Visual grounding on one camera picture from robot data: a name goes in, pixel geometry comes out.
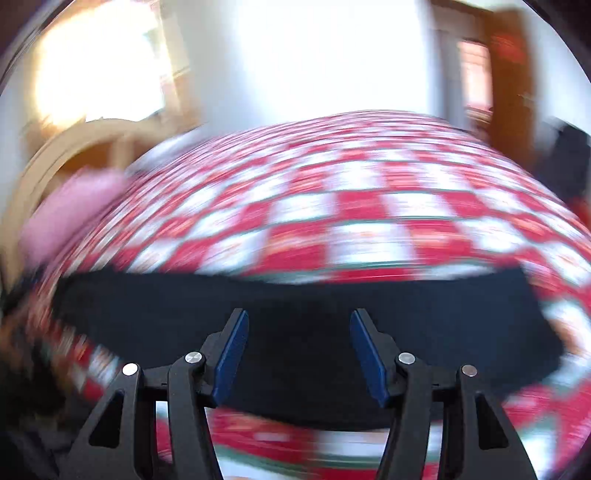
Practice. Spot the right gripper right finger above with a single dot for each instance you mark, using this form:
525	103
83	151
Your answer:
478	438

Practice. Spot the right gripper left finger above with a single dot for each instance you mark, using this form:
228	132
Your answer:
118	440

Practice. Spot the black pants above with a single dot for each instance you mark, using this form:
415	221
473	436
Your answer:
299	366

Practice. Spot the pink folded blanket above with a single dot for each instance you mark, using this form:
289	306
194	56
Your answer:
64	212

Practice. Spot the red patchwork cartoon bedspread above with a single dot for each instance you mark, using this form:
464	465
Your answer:
354	198

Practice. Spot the cream wooden headboard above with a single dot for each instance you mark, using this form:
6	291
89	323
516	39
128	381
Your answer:
107	143

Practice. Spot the black folding chair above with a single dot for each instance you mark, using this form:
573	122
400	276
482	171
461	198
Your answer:
563	160

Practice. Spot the brown wooden door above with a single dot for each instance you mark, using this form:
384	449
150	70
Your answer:
512	126

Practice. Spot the window with brown frame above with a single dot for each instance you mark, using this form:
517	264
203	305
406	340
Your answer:
103	60

